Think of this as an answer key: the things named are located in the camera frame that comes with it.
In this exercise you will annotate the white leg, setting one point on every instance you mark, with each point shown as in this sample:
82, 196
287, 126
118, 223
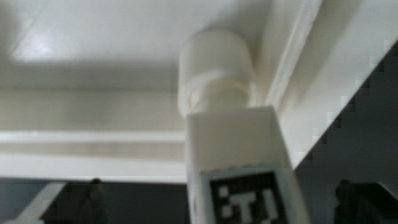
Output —
242, 186

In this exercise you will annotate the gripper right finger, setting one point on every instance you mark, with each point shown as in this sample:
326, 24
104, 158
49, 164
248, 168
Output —
367, 204

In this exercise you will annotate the white square tabletop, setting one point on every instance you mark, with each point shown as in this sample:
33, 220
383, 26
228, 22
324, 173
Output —
89, 120

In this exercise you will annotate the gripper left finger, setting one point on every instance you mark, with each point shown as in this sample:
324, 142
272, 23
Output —
68, 204

